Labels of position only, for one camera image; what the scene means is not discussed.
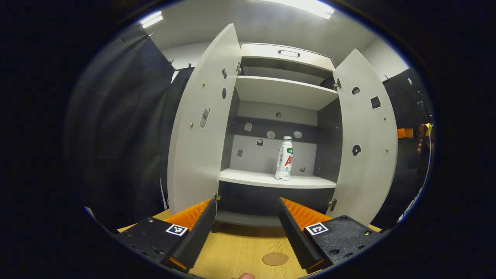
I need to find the round wooden coaster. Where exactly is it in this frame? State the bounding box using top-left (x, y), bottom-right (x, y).
top-left (262, 253), bottom-right (289, 266)

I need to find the white drink bottle green ring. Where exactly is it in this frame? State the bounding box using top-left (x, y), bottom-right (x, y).
top-left (275, 136), bottom-right (294, 181)

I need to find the small ceiling light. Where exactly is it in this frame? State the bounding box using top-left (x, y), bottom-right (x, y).
top-left (139, 10), bottom-right (164, 29)

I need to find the large ceiling light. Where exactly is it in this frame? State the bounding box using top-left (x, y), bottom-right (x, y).
top-left (267, 0), bottom-right (336, 20)

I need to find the black backdrop cloth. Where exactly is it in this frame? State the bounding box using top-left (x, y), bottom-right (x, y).
top-left (64, 27), bottom-right (434, 233)

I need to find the white cabinet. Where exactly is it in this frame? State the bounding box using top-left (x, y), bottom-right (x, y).
top-left (215, 43), bottom-right (343, 227)

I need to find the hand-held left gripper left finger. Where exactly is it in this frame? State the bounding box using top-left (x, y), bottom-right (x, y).
top-left (116, 198), bottom-right (218, 272)

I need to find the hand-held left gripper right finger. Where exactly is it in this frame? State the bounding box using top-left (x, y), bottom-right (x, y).
top-left (277, 197), bottom-right (384, 272)

